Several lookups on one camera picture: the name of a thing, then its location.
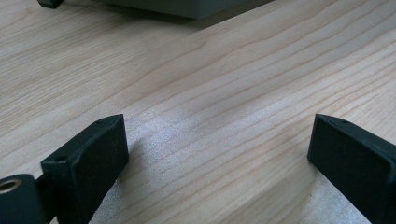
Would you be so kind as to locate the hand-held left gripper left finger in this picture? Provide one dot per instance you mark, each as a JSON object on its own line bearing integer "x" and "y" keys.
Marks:
{"x": 84, "y": 168}

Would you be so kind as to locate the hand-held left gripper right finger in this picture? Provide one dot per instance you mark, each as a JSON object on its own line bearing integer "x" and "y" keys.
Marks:
{"x": 358, "y": 161}

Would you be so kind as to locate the dark grey corner rack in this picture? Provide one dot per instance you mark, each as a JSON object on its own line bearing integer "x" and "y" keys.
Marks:
{"x": 174, "y": 6}

